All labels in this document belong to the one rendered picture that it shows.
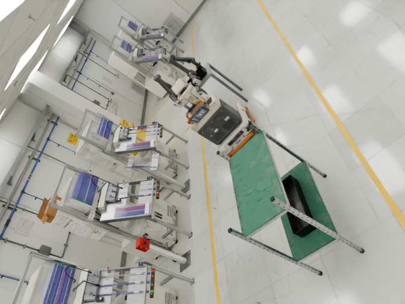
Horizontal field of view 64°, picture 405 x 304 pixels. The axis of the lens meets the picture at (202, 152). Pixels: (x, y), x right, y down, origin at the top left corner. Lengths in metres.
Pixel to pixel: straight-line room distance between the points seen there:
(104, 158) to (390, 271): 4.53
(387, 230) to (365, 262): 0.31
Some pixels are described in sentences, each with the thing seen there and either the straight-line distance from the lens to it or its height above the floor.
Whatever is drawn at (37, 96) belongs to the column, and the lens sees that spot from 7.80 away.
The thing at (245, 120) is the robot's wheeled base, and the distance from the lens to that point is 4.58.
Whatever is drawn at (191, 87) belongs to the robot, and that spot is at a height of 1.05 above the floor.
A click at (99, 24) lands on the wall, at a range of 11.87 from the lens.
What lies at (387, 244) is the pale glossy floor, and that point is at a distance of 2.99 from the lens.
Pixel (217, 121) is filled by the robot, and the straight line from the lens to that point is 4.51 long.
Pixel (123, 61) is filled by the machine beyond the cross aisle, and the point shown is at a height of 1.43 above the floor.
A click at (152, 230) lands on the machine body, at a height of 0.48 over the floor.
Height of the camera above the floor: 2.57
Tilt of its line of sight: 27 degrees down
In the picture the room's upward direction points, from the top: 59 degrees counter-clockwise
